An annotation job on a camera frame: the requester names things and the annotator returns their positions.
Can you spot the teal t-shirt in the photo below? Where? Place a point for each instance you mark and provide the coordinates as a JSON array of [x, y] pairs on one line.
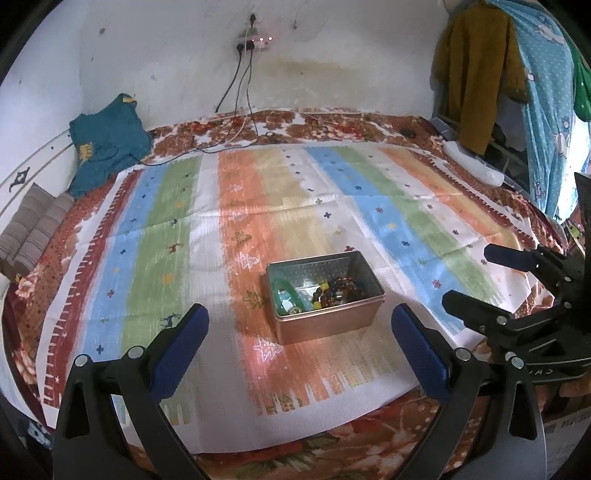
[[106, 143]]

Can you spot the wall power strip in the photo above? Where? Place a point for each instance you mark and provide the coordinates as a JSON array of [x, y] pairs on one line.
[[256, 41]]

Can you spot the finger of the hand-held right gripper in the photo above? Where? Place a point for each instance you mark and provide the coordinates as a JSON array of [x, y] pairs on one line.
[[503, 256], [466, 309]]

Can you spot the mustard hanging garment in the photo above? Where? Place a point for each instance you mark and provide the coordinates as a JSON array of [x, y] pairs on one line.
[[475, 78]]

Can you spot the metal tin box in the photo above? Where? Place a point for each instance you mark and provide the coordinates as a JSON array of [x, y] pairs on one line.
[[323, 325]]

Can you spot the small black object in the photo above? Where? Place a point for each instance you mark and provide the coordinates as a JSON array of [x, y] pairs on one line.
[[408, 133]]

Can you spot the cardboard box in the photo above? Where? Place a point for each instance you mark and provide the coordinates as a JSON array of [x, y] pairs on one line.
[[568, 438]]

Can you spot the green cloth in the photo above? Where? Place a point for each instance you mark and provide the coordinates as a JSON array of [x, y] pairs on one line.
[[582, 87]]

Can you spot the grey striped cushion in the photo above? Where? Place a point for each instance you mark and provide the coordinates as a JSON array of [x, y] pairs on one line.
[[27, 230]]

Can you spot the green jade bangle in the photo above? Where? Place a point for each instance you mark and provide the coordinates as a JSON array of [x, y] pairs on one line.
[[278, 286]]

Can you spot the colourful striped cloth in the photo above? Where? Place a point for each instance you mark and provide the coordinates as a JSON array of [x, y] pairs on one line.
[[157, 244]]

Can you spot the blue printed curtain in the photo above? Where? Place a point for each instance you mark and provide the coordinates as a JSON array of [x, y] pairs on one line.
[[549, 115]]

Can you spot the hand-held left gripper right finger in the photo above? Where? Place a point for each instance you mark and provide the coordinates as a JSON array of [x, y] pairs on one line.
[[418, 350]]

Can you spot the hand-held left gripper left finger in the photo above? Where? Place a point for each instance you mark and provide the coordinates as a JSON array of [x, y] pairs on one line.
[[180, 350]]

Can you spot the grey hanging garment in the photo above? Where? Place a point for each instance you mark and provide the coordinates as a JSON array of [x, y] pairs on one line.
[[510, 124]]

